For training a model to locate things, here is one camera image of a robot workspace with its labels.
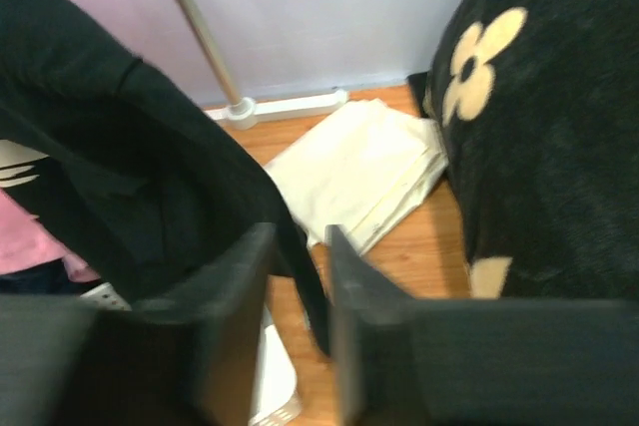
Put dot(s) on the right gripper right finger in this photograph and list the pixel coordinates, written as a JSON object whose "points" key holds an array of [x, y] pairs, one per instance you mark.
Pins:
{"points": [[403, 360]]}

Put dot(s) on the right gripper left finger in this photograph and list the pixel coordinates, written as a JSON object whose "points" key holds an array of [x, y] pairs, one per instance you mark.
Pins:
{"points": [[185, 357]]}

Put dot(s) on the black t shirt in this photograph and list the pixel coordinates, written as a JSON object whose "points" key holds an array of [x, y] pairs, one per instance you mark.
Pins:
{"points": [[121, 167]]}

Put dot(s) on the metal clothes rack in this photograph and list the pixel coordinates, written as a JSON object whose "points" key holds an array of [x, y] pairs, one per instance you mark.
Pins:
{"points": [[242, 113]]}

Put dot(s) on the navy blue t shirt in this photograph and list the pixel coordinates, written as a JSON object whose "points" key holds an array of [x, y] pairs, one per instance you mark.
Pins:
{"points": [[46, 278]]}

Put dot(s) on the pink t shirt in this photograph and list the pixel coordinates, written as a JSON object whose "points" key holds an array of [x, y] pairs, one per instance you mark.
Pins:
{"points": [[26, 244]]}

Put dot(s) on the white plastic basket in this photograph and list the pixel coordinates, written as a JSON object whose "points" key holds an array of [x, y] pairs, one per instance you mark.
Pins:
{"points": [[269, 371]]}

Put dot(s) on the folded cream cloth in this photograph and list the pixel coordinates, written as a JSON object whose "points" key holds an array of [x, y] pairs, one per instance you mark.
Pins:
{"points": [[365, 168]]}

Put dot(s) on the black floral blanket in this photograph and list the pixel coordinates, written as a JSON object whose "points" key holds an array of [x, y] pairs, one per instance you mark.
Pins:
{"points": [[536, 103]]}

